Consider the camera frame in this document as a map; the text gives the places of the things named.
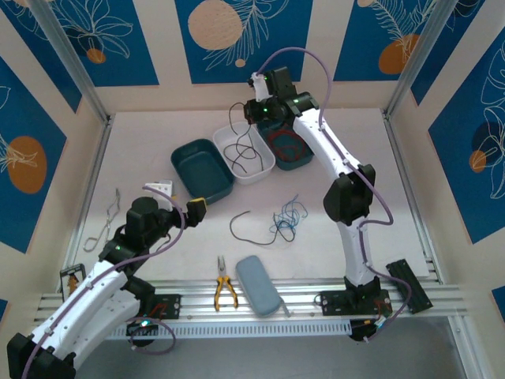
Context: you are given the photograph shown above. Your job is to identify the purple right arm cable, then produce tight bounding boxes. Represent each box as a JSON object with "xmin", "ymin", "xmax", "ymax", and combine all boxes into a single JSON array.
[{"xmin": 254, "ymin": 47, "xmax": 413, "ymax": 343}]

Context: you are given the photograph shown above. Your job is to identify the bundle of coloured wires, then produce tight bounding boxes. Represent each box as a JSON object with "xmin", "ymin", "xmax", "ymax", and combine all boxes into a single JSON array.
[{"xmin": 230, "ymin": 210, "xmax": 295, "ymax": 246}]

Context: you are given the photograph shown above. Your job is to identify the black power distribution board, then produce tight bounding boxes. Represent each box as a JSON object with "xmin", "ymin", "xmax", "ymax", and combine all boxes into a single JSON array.
[{"xmin": 59, "ymin": 263, "xmax": 87, "ymax": 297}]

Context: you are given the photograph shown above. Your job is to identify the black wire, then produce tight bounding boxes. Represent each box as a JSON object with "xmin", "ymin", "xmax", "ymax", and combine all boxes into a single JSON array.
[{"xmin": 223, "ymin": 101, "xmax": 264, "ymax": 174}]

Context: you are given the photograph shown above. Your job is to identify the silver metal tongs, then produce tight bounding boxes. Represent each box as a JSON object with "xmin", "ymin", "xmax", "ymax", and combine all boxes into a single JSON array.
[{"xmin": 82, "ymin": 188, "xmax": 122, "ymax": 253}]

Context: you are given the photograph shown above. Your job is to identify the white slotted cable duct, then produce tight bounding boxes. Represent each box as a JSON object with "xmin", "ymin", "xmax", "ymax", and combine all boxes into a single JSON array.
[{"xmin": 94, "ymin": 320, "xmax": 352, "ymax": 341}]

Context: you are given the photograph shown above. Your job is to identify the blue floral wall panel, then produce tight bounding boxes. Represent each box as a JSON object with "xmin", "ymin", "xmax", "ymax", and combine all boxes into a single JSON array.
[
  {"xmin": 333, "ymin": 0, "xmax": 439, "ymax": 83},
  {"xmin": 0, "ymin": 0, "xmax": 83, "ymax": 114},
  {"xmin": 50, "ymin": 0, "xmax": 160, "ymax": 88},
  {"xmin": 175, "ymin": 0, "xmax": 314, "ymax": 84},
  {"xmin": 410, "ymin": 0, "xmax": 505, "ymax": 107},
  {"xmin": 428, "ymin": 39, "xmax": 505, "ymax": 245},
  {"xmin": 0, "ymin": 57, "xmax": 68, "ymax": 254}
]

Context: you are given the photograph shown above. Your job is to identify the white plastic bin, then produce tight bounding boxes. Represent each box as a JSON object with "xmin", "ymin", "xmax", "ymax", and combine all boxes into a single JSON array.
[{"xmin": 212, "ymin": 121, "xmax": 276, "ymax": 186}]

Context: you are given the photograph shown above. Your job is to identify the aluminium mounting rail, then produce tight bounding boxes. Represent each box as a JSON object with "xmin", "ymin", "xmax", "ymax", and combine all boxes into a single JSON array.
[{"xmin": 33, "ymin": 278, "xmax": 470, "ymax": 327}]

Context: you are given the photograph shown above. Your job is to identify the black metal bracket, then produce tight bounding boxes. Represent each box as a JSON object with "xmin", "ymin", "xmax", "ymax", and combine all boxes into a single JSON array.
[{"xmin": 386, "ymin": 259, "xmax": 434, "ymax": 315}]

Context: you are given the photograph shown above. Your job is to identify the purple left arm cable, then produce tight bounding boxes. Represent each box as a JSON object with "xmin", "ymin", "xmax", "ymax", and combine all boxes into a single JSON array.
[{"xmin": 21, "ymin": 186, "xmax": 186, "ymax": 379}]

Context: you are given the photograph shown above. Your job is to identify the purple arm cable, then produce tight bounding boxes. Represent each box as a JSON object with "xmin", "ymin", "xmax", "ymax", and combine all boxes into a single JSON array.
[
  {"xmin": 21, "ymin": 186, "xmax": 186, "ymax": 379},
  {"xmin": 254, "ymin": 47, "xmax": 413, "ymax": 343}
]

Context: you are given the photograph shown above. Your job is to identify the yellow handled pliers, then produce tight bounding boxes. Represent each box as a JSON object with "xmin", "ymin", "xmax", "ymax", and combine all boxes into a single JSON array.
[{"xmin": 213, "ymin": 255, "xmax": 240, "ymax": 313}]

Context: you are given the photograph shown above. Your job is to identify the teal plastic bin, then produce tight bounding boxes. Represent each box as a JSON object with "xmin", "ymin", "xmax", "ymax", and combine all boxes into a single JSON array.
[
  {"xmin": 170, "ymin": 137, "xmax": 237, "ymax": 205},
  {"xmin": 256, "ymin": 118, "xmax": 315, "ymax": 173}
]

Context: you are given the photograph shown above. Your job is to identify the blue wire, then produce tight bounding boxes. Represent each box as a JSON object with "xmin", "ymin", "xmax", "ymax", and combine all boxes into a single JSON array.
[
  {"xmin": 270, "ymin": 211, "xmax": 296, "ymax": 238},
  {"xmin": 282, "ymin": 193, "xmax": 309, "ymax": 222}
]

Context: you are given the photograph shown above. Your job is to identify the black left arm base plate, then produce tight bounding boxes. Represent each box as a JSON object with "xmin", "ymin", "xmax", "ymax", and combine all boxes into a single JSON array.
[{"xmin": 136, "ymin": 294, "xmax": 182, "ymax": 321}]

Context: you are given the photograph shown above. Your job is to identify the black controller with green light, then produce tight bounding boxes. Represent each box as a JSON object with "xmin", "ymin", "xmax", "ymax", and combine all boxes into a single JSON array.
[
  {"xmin": 349, "ymin": 317, "xmax": 395, "ymax": 344},
  {"xmin": 125, "ymin": 318, "xmax": 159, "ymax": 349}
]

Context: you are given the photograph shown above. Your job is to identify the aluminium frame post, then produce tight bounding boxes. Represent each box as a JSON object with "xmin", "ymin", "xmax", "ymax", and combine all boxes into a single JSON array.
[
  {"xmin": 384, "ymin": 0, "xmax": 461, "ymax": 115},
  {"xmin": 29, "ymin": 0, "xmax": 114, "ymax": 126}
]

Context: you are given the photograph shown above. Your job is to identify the grey blue zip case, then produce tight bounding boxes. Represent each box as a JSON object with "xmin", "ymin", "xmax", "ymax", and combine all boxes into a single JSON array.
[{"xmin": 235, "ymin": 254, "xmax": 294, "ymax": 319}]

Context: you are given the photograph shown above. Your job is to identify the red wire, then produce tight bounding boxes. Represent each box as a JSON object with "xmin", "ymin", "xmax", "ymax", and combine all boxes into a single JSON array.
[
  {"xmin": 271, "ymin": 132, "xmax": 311, "ymax": 161},
  {"xmin": 266, "ymin": 126, "xmax": 307, "ymax": 157},
  {"xmin": 275, "ymin": 128, "xmax": 311, "ymax": 157}
]

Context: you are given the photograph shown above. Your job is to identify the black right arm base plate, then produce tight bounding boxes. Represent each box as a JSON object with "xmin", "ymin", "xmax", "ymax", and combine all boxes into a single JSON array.
[{"xmin": 319, "ymin": 290, "xmax": 394, "ymax": 317}]

